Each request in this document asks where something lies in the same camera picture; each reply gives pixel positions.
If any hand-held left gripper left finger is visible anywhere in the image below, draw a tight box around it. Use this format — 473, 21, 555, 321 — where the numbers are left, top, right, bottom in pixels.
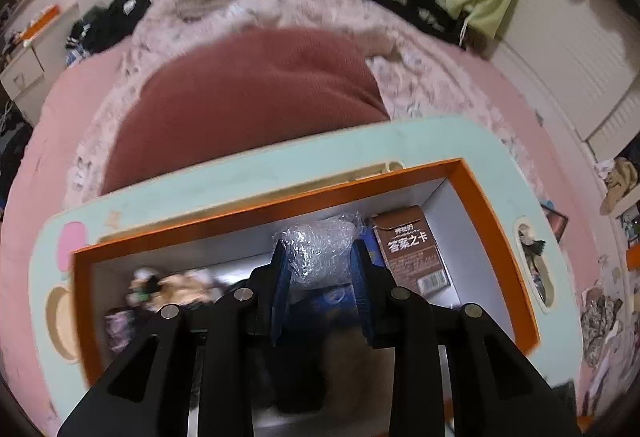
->
57, 239, 293, 437

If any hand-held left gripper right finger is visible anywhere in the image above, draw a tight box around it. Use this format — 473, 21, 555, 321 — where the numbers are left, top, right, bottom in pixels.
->
350, 239, 583, 437

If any clear bubble wrap ball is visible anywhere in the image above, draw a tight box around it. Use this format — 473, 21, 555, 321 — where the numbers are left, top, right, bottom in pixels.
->
272, 211, 363, 289

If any brown furry pompom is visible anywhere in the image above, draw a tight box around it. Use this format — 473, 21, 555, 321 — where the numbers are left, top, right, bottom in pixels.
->
320, 329, 396, 420

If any orange cardboard box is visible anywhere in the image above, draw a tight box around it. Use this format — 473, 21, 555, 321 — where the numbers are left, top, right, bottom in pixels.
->
69, 158, 542, 388

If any mint green desktop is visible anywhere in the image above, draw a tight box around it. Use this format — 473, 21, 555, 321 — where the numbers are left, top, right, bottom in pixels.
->
27, 114, 581, 437

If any blue printed book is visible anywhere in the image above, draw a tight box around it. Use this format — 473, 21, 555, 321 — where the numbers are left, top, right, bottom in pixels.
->
295, 284, 362, 320

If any brown card box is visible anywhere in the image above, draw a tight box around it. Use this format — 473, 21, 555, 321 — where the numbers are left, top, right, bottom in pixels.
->
369, 206, 450, 295

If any yellow plush toy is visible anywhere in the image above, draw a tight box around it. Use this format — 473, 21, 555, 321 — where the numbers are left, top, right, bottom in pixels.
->
131, 268, 221, 308

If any dark red pillow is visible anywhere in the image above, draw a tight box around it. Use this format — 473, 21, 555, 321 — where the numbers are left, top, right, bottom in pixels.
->
100, 28, 392, 195

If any fluffy pink floral blanket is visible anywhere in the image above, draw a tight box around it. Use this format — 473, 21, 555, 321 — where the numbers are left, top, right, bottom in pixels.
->
65, 0, 506, 205

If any tan crumpled cloth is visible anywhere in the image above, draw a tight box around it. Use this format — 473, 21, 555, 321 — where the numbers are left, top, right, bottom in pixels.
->
350, 31, 402, 60

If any white shelf unit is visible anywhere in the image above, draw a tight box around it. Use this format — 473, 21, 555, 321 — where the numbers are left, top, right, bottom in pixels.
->
597, 157, 640, 278

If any tan plush toy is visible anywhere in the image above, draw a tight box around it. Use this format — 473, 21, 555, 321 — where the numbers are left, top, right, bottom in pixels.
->
599, 158, 640, 216

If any small black clothes pile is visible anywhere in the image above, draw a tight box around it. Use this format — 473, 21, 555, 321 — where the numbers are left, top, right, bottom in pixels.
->
65, 0, 152, 67

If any white drawer cabinet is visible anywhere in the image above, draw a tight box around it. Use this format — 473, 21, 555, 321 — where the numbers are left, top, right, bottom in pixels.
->
0, 3, 81, 127

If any small orange box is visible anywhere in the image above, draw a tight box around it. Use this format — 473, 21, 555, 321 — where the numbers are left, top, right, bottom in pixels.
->
21, 5, 62, 43

